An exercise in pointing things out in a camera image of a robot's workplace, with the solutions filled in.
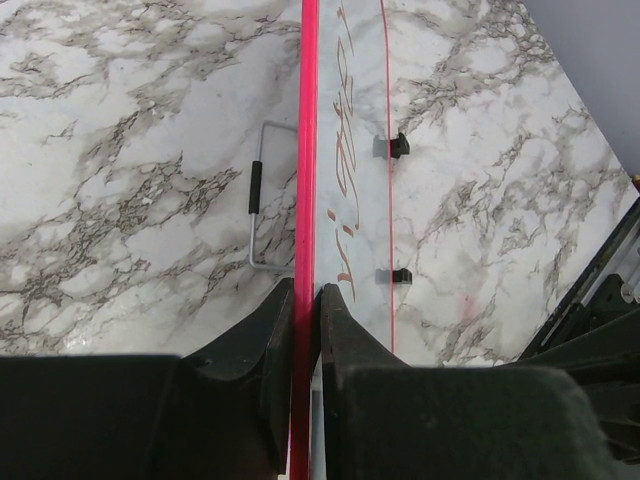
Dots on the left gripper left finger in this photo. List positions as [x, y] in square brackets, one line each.
[220, 413]

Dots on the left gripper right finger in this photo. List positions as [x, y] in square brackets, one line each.
[384, 419]

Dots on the pink framed whiteboard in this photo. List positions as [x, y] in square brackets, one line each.
[343, 230]

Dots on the black whiteboard stand clip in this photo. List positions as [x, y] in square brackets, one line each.
[399, 146]

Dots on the metal wire whiteboard stand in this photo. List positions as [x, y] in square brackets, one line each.
[254, 200]

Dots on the black mounting rail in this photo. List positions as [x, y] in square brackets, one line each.
[593, 335]

